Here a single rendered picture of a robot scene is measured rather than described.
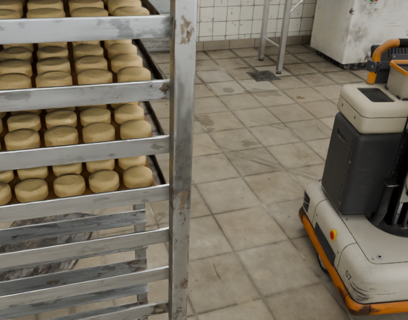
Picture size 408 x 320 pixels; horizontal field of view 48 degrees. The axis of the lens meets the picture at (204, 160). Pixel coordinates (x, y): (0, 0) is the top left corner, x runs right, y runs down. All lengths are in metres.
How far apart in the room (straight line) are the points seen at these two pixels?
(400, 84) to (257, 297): 1.04
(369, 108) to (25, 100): 1.40
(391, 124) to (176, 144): 1.33
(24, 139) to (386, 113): 1.42
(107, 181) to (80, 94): 0.18
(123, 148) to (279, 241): 1.70
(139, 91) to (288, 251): 1.72
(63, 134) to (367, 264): 1.41
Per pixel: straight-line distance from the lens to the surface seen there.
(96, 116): 0.78
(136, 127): 0.73
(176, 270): 0.83
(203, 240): 2.27
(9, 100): 0.66
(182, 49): 0.62
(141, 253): 1.40
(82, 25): 0.62
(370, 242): 2.00
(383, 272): 1.90
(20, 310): 1.49
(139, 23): 0.63
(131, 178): 0.77
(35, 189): 0.77
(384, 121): 1.88
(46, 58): 0.78
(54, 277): 1.41
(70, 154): 0.69
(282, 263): 2.21
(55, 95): 0.65
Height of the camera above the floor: 1.48
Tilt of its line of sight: 31 degrees down
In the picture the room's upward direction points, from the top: 3 degrees clockwise
